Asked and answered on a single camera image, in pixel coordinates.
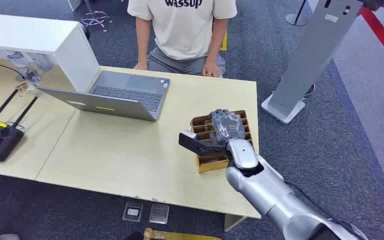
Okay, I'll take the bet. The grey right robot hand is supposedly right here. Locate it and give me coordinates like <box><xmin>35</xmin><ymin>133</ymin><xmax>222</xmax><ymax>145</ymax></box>
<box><xmin>207</xmin><ymin>108</ymin><xmax>247</xmax><ymax>145</ymax></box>

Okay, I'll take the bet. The brown slotted card holder box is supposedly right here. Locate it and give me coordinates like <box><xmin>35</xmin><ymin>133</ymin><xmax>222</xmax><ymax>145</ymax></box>
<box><xmin>190</xmin><ymin>109</ymin><xmax>255</xmax><ymax>174</ymax></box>

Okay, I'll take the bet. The person's left hand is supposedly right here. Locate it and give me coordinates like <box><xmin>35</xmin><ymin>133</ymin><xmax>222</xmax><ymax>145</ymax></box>
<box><xmin>201</xmin><ymin>62</ymin><xmax>222</xmax><ymax>78</ymax></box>

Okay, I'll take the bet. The person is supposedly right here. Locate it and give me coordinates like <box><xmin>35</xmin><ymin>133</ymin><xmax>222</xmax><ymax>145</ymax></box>
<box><xmin>127</xmin><ymin>0</ymin><xmax>238</xmax><ymax>78</ymax></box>

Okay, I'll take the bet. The yellow chair part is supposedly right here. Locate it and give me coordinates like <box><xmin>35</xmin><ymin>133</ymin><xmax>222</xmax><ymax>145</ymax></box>
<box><xmin>219</xmin><ymin>29</ymin><xmax>228</xmax><ymax>52</ymax></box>

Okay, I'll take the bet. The grey laptop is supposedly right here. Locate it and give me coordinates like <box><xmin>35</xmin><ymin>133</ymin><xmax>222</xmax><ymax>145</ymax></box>
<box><xmin>36</xmin><ymin>70</ymin><xmax>172</xmax><ymax>123</ymax></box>

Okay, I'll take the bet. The grey kiosk stand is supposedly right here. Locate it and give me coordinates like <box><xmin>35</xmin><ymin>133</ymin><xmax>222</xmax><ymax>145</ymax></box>
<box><xmin>260</xmin><ymin>0</ymin><xmax>384</xmax><ymax>126</ymax></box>

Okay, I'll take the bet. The floor socket box with lid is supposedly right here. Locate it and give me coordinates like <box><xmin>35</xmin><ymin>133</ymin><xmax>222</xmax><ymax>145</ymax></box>
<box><xmin>148</xmin><ymin>202</ymin><xmax>170</xmax><ymax>225</ymax></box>

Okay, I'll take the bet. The yellow strip on floor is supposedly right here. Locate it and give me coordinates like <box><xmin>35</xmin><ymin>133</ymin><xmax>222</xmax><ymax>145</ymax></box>
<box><xmin>143</xmin><ymin>227</ymin><xmax>223</xmax><ymax>240</ymax></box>

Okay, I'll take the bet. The round stanchion base with pole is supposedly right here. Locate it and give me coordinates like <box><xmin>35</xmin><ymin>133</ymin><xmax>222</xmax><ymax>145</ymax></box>
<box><xmin>285</xmin><ymin>0</ymin><xmax>309</xmax><ymax>27</ymax></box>

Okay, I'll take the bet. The chrome chair base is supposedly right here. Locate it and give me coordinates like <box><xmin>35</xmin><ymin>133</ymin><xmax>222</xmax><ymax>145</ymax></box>
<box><xmin>80</xmin><ymin>0</ymin><xmax>113</xmax><ymax>33</ymax></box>

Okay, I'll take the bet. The clear plastic water bottle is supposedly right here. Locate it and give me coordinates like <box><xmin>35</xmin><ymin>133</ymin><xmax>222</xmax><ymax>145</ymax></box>
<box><xmin>30</xmin><ymin>52</ymin><xmax>53</xmax><ymax>72</ymax></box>
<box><xmin>6</xmin><ymin>50</ymin><xmax>42</xmax><ymax>84</ymax></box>

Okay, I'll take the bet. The white desk shelf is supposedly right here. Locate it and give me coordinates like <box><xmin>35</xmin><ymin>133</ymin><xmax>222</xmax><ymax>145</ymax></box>
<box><xmin>0</xmin><ymin>12</ymin><xmax>101</xmax><ymax>94</ymax></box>

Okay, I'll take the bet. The small clear plastic object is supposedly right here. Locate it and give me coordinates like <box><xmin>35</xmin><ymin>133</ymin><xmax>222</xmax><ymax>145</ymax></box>
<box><xmin>15</xmin><ymin>82</ymin><xmax>40</xmax><ymax>98</ymax></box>

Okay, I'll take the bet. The black cable on desk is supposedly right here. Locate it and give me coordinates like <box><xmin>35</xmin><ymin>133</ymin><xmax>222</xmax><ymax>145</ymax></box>
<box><xmin>0</xmin><ymin>54</ymin><xmax>27</xmax><ymax>80</ymax></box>

